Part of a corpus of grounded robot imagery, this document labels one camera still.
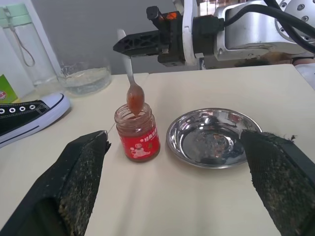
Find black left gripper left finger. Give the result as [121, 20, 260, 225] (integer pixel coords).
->
[0, 130, 112, 236]

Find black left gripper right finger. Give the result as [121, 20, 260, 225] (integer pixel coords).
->
[239, 129, 315, 236]

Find white plastic spoon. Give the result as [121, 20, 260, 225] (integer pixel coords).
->
[117, 29, 145, 115]

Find red label jam jar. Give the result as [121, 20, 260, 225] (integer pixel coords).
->
[114, 101, 161, 164]

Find clear glass bowl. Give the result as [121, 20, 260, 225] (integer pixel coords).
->
[57, 59, 113, 98]

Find black and white sneaker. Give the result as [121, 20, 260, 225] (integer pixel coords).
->
[0, 92, 72, 149]

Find round stainless steel plate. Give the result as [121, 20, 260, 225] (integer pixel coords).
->
[166, 107, 263, 170]

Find clear bottle with green lid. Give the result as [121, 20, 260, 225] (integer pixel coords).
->
[0, 2, 60, 96]

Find green cardboard box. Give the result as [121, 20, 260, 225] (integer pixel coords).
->
[0, 73, 19, 104]

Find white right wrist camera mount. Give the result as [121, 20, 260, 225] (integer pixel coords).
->
[146, 0, 205, 71]

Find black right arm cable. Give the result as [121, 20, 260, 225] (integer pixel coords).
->
[221, 0, 315, 54]

